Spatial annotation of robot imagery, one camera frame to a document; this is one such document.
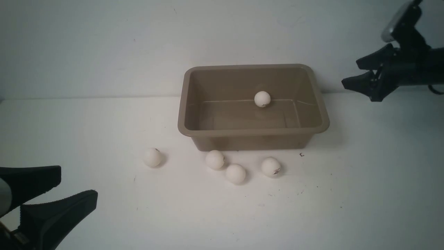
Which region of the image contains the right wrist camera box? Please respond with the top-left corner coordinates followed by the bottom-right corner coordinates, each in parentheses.
top-left (381, 0), bottom-right (422, 43)

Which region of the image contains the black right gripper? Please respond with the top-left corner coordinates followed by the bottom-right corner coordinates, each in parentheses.
top-left (341, 44), bottom-right (427, 102)

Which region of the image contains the white ping-pong ball with logo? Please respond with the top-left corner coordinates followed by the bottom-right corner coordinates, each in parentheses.
top-left (261, 157), bottom-right (281, 178)

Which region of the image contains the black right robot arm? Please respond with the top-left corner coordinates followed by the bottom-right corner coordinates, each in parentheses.
top-left (341, 44), bottom-right (444, 102)

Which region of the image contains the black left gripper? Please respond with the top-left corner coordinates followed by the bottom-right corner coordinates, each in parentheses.
top-left (0, 166), bottom-right (98, 250)

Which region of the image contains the brown plastic storage bin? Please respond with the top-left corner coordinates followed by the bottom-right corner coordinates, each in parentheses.
top-left (178, 64), bottom-right (330, 151)

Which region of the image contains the white ping-pong ball corner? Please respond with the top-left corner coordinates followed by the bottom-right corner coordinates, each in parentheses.
top-left (254, 91), bottom-right (271, 108)

